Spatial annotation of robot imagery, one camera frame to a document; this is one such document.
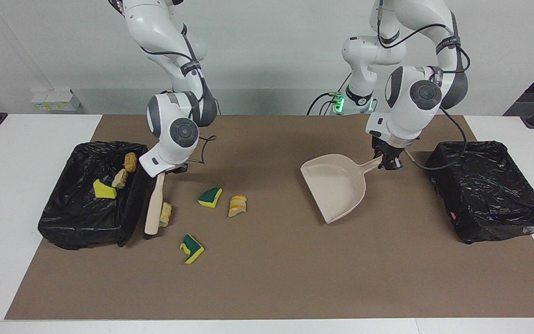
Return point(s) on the sliced bread piece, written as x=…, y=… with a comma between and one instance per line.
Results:
x=238, y=206

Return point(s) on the notched green yellow sponge piece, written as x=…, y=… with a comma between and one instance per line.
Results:
x=193, y=250

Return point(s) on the beige hand brush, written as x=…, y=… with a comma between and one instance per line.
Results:
x=155, y=208

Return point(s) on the black bin with pink patch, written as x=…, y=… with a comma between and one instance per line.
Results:
x=485, y=190

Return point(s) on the black bag-lined bin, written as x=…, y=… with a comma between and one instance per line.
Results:
x=81, y=218

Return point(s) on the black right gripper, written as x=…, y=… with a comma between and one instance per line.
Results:
x=172, y=172

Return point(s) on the white wall outlet box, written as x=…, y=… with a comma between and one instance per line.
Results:
x=54, y=99

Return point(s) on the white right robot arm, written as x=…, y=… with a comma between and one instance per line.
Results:
x=174, y=134

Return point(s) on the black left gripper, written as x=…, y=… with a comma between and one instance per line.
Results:
x=387, y=149

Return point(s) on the beige plastic dustpan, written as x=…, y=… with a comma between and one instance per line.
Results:
x=336, y=185

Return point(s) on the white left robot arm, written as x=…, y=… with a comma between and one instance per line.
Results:
x=415, y=106

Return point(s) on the brown table mat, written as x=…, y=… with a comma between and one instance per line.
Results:
x=267, y=287

